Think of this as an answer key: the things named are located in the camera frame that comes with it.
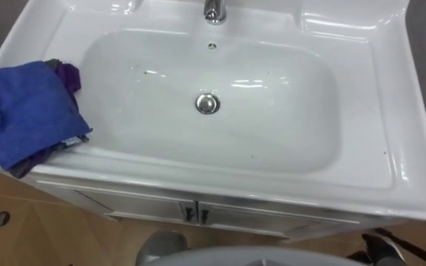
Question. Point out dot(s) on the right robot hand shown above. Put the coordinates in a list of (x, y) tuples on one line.
[(381, 248)]

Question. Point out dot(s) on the blue microfibre cloth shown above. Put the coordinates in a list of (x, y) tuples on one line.
[(20, 111)]

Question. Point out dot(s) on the purple cloth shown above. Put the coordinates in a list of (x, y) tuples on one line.
[(69, 75)]

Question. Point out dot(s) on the round floor drain cover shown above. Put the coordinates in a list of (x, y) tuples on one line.
[(2, 218)]

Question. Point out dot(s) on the white sink vanity cabinet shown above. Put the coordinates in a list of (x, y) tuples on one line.
[(346, 111)]

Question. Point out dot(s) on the chrome faucet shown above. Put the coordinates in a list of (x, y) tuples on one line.
[(215, 12)]

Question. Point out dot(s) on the chrome sink drain plug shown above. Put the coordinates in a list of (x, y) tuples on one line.
[(208, 103)]

